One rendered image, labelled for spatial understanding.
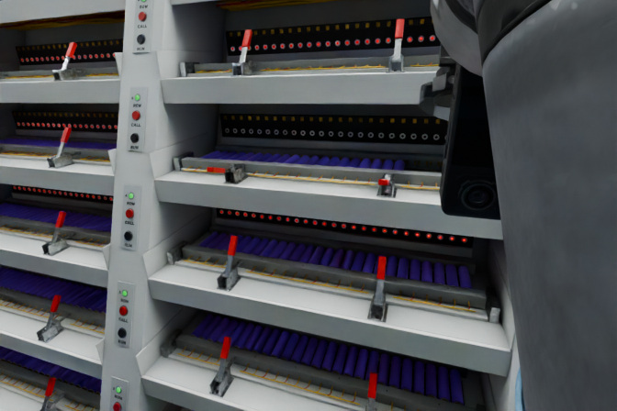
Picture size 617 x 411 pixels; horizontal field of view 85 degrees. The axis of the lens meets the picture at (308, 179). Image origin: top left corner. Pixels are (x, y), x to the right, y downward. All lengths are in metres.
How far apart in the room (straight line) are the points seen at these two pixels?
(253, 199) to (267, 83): 0.20
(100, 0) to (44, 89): 0.23
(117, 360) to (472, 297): 0.66
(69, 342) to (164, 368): 0.25
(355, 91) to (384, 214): 0.19
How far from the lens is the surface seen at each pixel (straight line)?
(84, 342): 0.93
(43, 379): 1.14
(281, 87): 0.58
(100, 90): 0.82
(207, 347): 0.77
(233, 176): 0.59
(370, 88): 0.54
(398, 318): 0.57
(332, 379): 0.69
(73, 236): 0.96
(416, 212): 0.52
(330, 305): 0.58
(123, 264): 0.76
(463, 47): 0.18
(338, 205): 0.53
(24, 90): 1.00
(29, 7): 1.04
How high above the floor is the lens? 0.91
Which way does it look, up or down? 1 degrees down
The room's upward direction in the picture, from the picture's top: 4 degrees clockwise
